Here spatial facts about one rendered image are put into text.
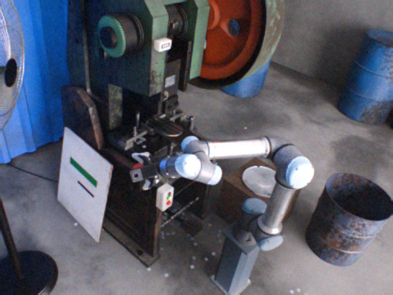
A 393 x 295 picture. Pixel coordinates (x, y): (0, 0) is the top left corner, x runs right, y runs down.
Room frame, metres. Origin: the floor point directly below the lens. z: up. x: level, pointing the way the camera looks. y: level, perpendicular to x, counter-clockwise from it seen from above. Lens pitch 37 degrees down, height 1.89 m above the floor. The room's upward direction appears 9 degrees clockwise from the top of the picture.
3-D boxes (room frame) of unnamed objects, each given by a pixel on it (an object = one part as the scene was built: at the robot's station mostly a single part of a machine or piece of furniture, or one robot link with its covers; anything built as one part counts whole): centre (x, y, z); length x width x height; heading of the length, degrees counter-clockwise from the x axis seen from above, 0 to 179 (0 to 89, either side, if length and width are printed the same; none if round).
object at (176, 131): (1.58, 0.12, 0.72); 0.25 x 0.14 x 0.14; 56
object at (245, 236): (1.23, -0.33, 0.50); 0.15 x 0.15 x 0.10
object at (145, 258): (1.53, 0.53, 0.45); 0.92 x 0.12 x 0.90; 56
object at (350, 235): (1.66, -1.05, 0.24); 0.42 x 0.42 x 0.48
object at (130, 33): (1.48, 0.42, 1.31); 0.22 x 0.12 x 0.22; 56
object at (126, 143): (1.54, 0.36, 0.76); 0.17 x 0.06 x 0.10; 146
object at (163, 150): (1.68, 0.26, 0.68); 0.45 x 0.30 x 0.06; 146
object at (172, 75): (1.65, 0.23, 1.04); 0.17 x 0.15 x 0.30; 56
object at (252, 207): (1.23, -0.33, 0.62); 0.13 x 0.12 x 0.14; 25
